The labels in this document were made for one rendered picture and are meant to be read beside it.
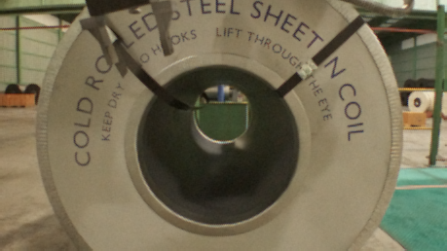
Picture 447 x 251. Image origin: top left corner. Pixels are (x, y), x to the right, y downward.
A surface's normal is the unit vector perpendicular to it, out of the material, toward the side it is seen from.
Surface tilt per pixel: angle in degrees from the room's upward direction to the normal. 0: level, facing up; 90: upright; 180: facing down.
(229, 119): 90
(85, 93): 90
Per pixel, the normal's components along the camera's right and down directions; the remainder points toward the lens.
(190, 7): -0.01, 0.07
